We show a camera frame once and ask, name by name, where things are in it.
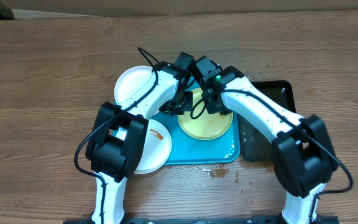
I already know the teal plastic tray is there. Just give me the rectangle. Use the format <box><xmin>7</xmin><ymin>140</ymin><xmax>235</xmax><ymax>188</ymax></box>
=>
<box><xmin>152</xmin><ymin>112</ymin><xmax>240</xmax><ymax>166</ymax></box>

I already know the white plate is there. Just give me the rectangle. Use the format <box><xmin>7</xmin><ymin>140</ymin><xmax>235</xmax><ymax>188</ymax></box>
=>
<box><xmin>114</xmin><ymin>65</ymin><xmax>152</xmax><ymax>104</ymax></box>
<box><xmin>113</xmin><ymin>118</ymin><xmax>173</xmax><ymax>175</ymax></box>

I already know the yellow-green rimmed plate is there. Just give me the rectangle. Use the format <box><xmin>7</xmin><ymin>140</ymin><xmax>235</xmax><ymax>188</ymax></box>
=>
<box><xmin>177</xmin><ymin>87</ymin><xmax>234</xmax><ymax>141</ymax></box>

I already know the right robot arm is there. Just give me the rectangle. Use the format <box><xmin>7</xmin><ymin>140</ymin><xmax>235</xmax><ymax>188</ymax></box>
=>
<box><xmin>193</xmin><ymin>65</ymin><xmax>339</xmax><ymax>223</ymax></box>

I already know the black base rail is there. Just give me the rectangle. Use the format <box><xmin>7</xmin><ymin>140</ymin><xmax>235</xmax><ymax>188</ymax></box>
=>
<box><xmin>63</xmin><ymin>215</ymin><xmax>340</xmax><ymax>224</ymax></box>

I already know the black rectangular water tray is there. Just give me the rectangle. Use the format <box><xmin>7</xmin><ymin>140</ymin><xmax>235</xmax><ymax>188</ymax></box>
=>
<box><xmin>237</xmin><ymin>80</ymin><xmax>296</xmax><ymax>162</ymax></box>

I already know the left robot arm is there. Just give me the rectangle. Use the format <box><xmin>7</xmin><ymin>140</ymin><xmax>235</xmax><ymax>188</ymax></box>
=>
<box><xmin>84</xmin><ymin>61</ymin><xmax>193</xmax><ymax>223</ymax></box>

